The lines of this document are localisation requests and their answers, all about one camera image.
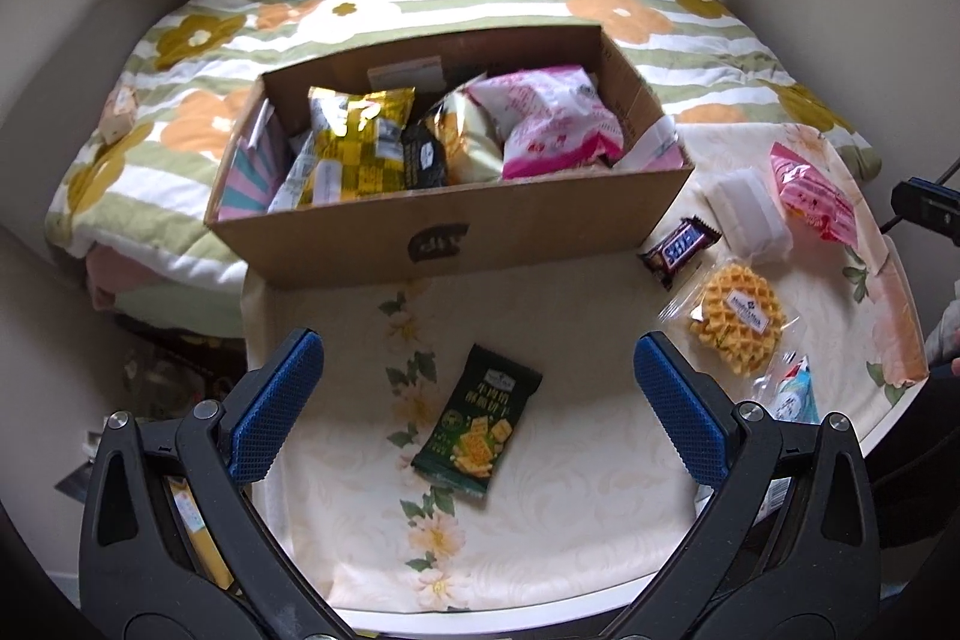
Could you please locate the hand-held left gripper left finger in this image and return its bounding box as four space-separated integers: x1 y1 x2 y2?
79 329 353 640

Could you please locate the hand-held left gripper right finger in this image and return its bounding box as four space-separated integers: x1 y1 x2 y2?
609 331 878 640

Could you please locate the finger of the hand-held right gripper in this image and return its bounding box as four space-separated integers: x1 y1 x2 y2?
891 178 960 247

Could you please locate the waffle packet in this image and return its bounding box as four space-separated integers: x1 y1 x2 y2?
658 261 803 378

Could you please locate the pink snack packet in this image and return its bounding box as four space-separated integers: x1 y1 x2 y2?
769 143 863 244

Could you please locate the blue white snack packet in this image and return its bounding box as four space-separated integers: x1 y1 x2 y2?
754 355 822 423

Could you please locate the chocolate bar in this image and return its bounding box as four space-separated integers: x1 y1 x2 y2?
637 218 722 290

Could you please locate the green cracker packet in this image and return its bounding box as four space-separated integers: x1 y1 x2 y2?
411 344 544 500

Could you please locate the cardboard box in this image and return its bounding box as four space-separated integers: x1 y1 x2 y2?
204 25 697 292

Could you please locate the yellow snack packet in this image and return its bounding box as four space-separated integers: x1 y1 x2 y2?
298 86 417 208

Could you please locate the small black snack packet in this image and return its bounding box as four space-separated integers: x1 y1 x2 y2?
401 122 451 190

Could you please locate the large pink white packet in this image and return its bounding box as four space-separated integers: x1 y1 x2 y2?
465 64 627 181

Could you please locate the orange white snack packet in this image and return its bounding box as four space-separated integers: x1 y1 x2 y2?
427 85 505 185

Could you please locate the yellow blue box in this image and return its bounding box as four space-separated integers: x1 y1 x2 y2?
166 475 235 592

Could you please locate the white tissue pack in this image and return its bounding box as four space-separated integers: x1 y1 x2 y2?
703 167 794 262

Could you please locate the floral striped blanket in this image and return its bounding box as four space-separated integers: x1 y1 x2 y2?
41 0 884 341

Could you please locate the small plush toy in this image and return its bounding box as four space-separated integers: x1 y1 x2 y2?
101 85 140 145

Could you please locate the beige headboard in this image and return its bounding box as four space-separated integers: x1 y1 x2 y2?
0 0 197 229

